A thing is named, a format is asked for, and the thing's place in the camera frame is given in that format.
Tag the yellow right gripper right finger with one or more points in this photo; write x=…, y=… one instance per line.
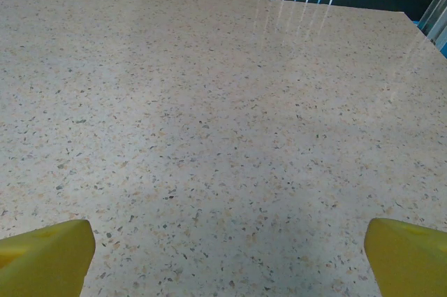
x=412, y=262

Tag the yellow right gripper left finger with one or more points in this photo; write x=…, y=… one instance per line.
x=42, y=262

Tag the aluminium frame post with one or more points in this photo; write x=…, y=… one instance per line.
x=438, y=17

